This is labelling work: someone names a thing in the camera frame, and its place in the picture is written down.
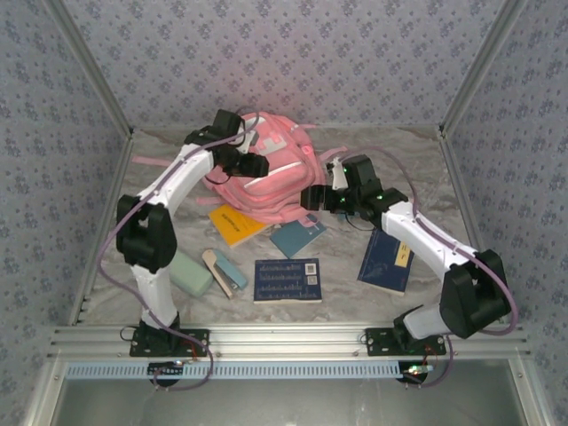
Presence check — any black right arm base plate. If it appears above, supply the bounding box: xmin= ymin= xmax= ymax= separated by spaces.
xmin=364 ymin=327 xmax=447 ymax=358

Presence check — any dark blue book with QR codes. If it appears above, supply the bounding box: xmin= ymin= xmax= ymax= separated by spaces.
xmin=253 ymin=256 xmax=323 ymax=305

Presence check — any aluminium side rail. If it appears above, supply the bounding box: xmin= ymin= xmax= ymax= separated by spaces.
xmin=68 ymin=130 xmax=137 ymax=327
xmin=437 ymin=126 xmax=509 ymax=323

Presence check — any teal book with barcode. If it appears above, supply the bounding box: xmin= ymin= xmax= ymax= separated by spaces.
xmin=269 ymin=213 xmax=327 ymax=260

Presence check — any aluminium front rail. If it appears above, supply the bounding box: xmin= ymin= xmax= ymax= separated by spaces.
xmin=43 ymin=323 xmax=532 ymax=360

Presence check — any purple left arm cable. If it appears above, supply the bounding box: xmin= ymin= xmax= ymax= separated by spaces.
xmin=96 ymin=106 xmax=263 ymax=392

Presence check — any aluminium corner post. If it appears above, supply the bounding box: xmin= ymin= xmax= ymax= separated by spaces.
xmin=438 ymin=0 xmax=532 ymax=138
xmin=43 ymin=0 xmax=134 ymax=137

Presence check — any dark blue book with yellow label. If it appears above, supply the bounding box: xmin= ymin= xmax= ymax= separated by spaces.
xmin=357 ymin=226 xmax=416 ymax=297

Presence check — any small black circuit board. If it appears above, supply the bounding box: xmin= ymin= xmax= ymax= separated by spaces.
xmin=148 ymin=361 xmax=185 ymax=381
xmin=397 ymin=361 xmax=434 ymax=385

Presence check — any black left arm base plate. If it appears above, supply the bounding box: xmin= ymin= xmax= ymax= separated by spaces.
xmin=129 ymin=327 xmax=210 ymax=358

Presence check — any pink backpack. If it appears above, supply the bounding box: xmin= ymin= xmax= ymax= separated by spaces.
xmin=131 ymin=111 xmax=351 ymax=225

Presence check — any light blue and beige stapler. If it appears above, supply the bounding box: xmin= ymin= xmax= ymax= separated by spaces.
xmin=201 ymin=248 xmax=249 ymax=299

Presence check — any light blue slotted cable duct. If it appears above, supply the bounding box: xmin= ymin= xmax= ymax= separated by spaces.
xmin=65 ymin=359 xmax=403 ymax=381

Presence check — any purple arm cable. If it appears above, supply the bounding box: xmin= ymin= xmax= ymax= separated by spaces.
xmin=336 ymin=147 xmax=519 ymax=390
xmin=96 ymin=106 xmax=263 ymax=392

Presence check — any mint green pencil case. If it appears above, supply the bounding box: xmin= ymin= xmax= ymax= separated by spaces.
xmin=170 ymin=250 xmax=214 ymax=297

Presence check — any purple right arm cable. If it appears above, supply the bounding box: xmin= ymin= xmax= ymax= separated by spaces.
xmin=336 ymin=147 xmax=519 ymax=390

